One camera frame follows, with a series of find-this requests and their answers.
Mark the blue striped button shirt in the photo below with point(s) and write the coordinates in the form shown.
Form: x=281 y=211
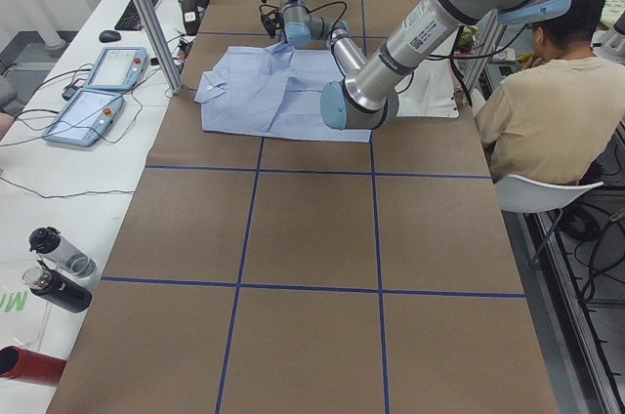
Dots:
x=271 y=92

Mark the upper teach pendant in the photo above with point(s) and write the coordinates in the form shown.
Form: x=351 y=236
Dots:
x=117 y=69

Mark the teach pendant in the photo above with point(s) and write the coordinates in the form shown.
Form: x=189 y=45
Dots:
x=117 y=69
x=85 y=118

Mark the black computer mouse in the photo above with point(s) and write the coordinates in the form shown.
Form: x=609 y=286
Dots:
x=109 y=36

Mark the lower teach pendant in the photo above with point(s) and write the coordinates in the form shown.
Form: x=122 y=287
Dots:
x=85 y=118

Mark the seated person beige shirt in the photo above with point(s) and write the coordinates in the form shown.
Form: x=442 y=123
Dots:
x=550 y=121

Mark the white chair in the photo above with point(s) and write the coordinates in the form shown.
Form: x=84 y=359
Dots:
x=518 y=194

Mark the clear water bottle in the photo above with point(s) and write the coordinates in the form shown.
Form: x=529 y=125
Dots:
x=50 y=244

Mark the black water bottle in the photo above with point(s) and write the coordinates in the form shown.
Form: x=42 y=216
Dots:
x=53 y=287

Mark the red bottle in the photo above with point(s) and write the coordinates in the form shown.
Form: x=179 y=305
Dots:
x=18 y=364

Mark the aluminium frame post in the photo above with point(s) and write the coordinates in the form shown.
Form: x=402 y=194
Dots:
x=158 y=44

